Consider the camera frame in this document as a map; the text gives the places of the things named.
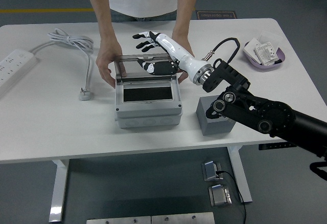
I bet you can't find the metal floor plate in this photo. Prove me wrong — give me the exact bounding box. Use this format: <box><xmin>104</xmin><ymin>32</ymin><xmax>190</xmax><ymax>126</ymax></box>
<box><xmin>86</xmin><ymin>216</ymin><xmax>151</xmax><ymax>224</ymax></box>
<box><xmin>151</xmin><ymin>212</ymin><xmax>215</xmax><ymax>224</ymax></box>

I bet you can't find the white power strip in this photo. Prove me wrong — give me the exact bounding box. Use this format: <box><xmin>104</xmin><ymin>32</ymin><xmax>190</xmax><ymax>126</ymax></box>
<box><xmin>0</xmin><ymin>49</ymin><xmax>38</xmax><ymax>99</ymax></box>

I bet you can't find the dark floor sign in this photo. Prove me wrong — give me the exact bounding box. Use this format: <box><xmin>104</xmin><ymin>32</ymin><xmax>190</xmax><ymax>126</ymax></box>
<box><xmin>196</xmin><ymin>10</ymin><xmax>238</xmax><ymax>20</ymax></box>

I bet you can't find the person's right hand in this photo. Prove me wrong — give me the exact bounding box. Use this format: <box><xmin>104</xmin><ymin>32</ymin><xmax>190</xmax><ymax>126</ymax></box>
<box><xmin>96</xmin><ymin>38</ymin><xmax>127</xmax><ymax>89</ymax></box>

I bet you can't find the person's left hand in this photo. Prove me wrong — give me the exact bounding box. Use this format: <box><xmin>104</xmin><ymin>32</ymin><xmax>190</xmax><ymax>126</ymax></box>
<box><xmin>171</xmin><ymin>31</ymin><xmax>195</xmax><ymax>84</ymax></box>

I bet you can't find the grey block with round hole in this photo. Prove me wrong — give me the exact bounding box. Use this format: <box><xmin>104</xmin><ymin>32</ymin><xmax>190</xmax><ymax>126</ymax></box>
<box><xmin>196</xmin><ymin>95</ymin><xmax>237</xmax><ymax>137</ymax></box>

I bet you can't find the white table leg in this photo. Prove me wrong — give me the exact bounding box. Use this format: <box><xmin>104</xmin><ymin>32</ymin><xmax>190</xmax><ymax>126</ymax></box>
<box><xmin>48</xmin><ymin>159</ymin><xmax>70</xmax><ymax>222</ymax></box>
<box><xmin>228</xmin><ymin>146</ymin><xmax>253</xmax><ymax>204</ymax></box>

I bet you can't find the black table control panel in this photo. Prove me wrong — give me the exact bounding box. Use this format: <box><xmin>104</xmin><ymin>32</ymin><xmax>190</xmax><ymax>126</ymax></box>
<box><xmin>258</xmin><ymin>142</ymin><xmax>297</xmax><ymax>151</ymax></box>

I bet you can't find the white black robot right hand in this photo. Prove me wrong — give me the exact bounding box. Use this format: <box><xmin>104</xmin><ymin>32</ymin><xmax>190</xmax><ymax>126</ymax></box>
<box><xmin>132</xmin><ymin>31</ymin><xmax>205</xmax><ymax>81</ymax></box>

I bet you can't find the black floor cable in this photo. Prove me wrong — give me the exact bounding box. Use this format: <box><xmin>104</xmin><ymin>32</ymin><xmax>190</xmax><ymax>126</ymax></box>
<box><xmin>216</xmin><ymin>170</ymin><xmax>247</xmax><ymax>224</ymax></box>

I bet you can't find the silver floor socket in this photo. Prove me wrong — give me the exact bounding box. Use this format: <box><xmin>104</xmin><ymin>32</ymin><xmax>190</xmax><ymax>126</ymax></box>
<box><xmin>208</xmin><ymin>184</ymin><xmax>232</xmax><ymax>207</ymax></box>
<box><xmin>201</xmin><ymin>160</ymin><xmax>224</xmax><ymax>183</ymax></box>

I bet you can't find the clear hinged box lid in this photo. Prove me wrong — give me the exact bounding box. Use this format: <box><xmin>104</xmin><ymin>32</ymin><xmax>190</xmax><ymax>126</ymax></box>
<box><xmin>115</xmin><ymin>53</ymin><xmax>178</xmax><ymax>83</ymax></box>

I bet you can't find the grey electrical enclosure box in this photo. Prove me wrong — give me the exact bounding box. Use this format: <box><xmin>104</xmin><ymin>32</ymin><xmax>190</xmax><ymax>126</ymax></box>
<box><xmin>114</xmin><ymin>78</ymin><xmax>183</xmax><ymax>129</ymax></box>

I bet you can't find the purple plastic tray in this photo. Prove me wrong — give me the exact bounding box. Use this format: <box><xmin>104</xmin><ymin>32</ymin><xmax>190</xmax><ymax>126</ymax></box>
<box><xmin>242</xmin><ymin>40</ymin><xmax>287</xmax><ymax>72</ymax></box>

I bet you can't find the white power cable with plug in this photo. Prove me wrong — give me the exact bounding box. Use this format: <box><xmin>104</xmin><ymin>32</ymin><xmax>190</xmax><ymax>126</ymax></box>
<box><xmin>30</xmin><ymin>28</ymin><xmax>95</xmax><ymax>101</ymax></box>

